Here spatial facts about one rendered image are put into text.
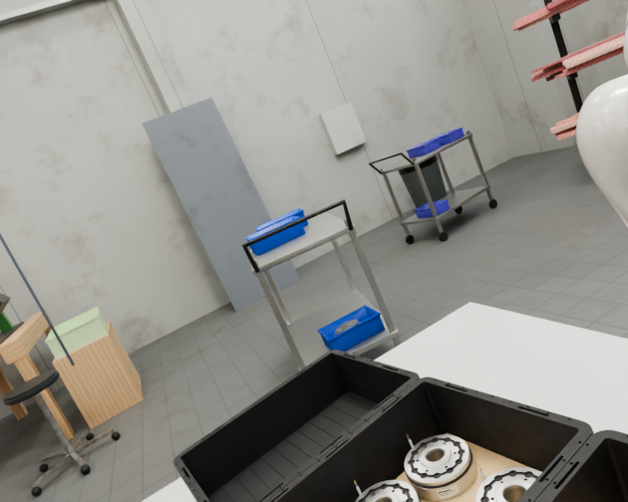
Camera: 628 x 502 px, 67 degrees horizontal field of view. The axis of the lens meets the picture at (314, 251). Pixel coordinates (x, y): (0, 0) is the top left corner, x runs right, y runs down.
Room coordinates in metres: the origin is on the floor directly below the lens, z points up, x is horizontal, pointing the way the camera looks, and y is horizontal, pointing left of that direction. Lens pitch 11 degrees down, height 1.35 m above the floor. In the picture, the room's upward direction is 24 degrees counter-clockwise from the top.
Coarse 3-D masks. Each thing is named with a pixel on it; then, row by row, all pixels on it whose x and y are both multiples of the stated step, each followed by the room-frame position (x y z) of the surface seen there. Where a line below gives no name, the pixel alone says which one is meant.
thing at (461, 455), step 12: (420, 444) 0.68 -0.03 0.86; (432, 444) 0.67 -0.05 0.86; (456, 444) 0.65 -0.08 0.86; (408, 456) 0.67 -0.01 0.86; (456, 456) 0.62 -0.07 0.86; (468, 456) 0.61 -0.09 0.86; (408, 468) 0.64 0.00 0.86; (420, 468) 0.63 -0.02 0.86; (444, 468) 0.61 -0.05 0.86; (456, 468) 0.60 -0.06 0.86; (420, 480) 0.61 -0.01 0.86; (432, 480) 0.60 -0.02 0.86; (444, 480) 0.59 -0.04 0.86
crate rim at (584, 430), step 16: (416, 384) 0.73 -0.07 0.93; (432, 384) 0.72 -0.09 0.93; (448, 384) 0.69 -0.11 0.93; (400, 400) 0.71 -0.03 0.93; (480, 400) 0.63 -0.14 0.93; (496, 400) 0.61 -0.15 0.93; (512, 400) 0.59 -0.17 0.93; (384, 416) 0.69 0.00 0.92; (544, 416) 0.54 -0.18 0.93; (560, 416) 0.53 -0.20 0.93; (352, 432) 0.68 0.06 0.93; (592, 432) 0.48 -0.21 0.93; (336, 448) 0.66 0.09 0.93; (576, 448) 0.47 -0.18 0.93; (320, 464) 0.63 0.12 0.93; (560, 464) 0.46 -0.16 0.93; (304, 480) 0.62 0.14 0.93; (544, 480) 0.45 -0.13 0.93; (528, 496) 0.44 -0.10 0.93
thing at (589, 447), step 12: (600, 432) 0.48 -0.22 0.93; (612, 432) 0.47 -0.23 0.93; (588, 444) 0.47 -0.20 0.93; (600, 444) 0.46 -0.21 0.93; (624, 444) 0.45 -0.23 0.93; (576, 456) 0.46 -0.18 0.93; (588, 456) 0.45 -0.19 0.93; (564, 468) 0.45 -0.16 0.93; (576, 468) 0.44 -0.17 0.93; (564, 480) 0.45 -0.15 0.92; (552, 492) 0.43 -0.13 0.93; (564, 492) 0.43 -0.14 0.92
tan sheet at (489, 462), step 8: (464, 440) 0.69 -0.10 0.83; (472, 448) 0.66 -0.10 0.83; (480, 448) 0.66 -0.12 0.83; (480, 456) 0.64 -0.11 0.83; (488, 456) 0.63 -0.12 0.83; (496, 456) 0.63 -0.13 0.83; (480, 464) 0.63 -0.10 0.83; (488, 464) 0.62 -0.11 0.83; (496, 464) 0.61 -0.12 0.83; (504, 464) 0.61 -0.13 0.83; (512, 464) 0.60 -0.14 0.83; (520, 464) 0.60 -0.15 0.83; (488, 472) 0.61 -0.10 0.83; (400, 480) 0.66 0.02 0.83; (408, 480) 0.66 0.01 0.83; (480, 480) 0.60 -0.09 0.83; (472, 488) 0.59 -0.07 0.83; (464, 496) 0.58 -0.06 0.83; (472, 496) 0.58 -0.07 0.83
